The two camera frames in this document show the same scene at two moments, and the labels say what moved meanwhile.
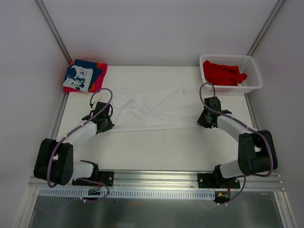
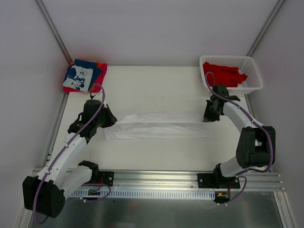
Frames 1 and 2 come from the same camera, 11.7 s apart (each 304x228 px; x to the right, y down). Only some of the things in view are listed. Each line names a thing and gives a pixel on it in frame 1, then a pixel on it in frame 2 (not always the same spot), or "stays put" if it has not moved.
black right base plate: x=216 y=180 stays put
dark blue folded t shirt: x=97 y=71 stays put
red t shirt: x=222 y=74 stays put
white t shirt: x=137 y=106 → x=132 y=127
